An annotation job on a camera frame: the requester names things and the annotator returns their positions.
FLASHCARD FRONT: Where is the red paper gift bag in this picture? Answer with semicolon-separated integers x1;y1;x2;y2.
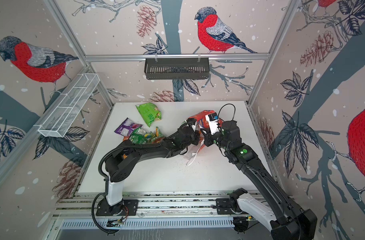
184;110;223;166

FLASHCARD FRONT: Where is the bright green chips bag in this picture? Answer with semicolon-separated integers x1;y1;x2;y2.
136;103;162;127

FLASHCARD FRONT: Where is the dark green snack packet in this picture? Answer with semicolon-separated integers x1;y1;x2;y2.
129;128;149;145

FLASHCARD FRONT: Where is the purple snack packet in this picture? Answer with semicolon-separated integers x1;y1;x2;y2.
114;118;142;137

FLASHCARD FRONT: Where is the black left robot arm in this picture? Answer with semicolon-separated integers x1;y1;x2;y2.
98;118;200;207

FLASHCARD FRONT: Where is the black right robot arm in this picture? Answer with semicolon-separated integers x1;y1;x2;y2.
201;121;317;240

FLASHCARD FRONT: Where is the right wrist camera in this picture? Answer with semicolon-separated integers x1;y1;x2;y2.
205;112;219;135

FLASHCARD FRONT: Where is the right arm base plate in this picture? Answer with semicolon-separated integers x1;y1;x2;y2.
210;188;257;215

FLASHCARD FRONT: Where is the black hanging wall basket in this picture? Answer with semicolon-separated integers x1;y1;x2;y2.
144;58;210;80

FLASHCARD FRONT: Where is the aluminium mounting rail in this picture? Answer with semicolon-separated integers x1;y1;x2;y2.
53;193;229;217

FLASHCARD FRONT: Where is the black corrugated cable hose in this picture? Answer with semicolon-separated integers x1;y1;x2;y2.
90;119;198;235

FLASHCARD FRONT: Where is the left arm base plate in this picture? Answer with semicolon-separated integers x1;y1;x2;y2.
96;198;139;217

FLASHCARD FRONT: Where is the white wire mesh shelf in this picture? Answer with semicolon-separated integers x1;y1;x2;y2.
38;73;100;138

